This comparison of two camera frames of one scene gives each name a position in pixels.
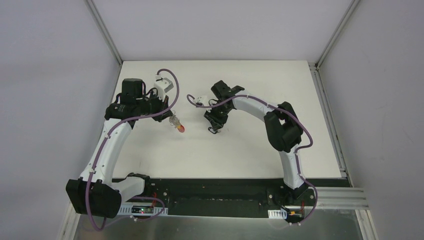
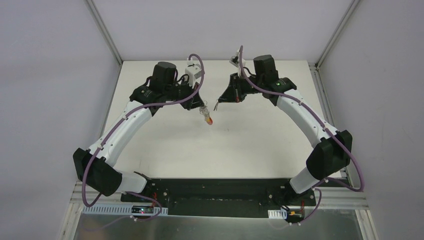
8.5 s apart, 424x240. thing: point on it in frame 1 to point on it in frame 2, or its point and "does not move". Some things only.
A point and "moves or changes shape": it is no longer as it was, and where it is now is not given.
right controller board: x=295 y=215 does not move
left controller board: x=142 y=209 does not move
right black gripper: x=216 y=117 to x=232 y=91
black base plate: x=230 y=198 does not move
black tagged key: x=212 y=131 moves or changes shape
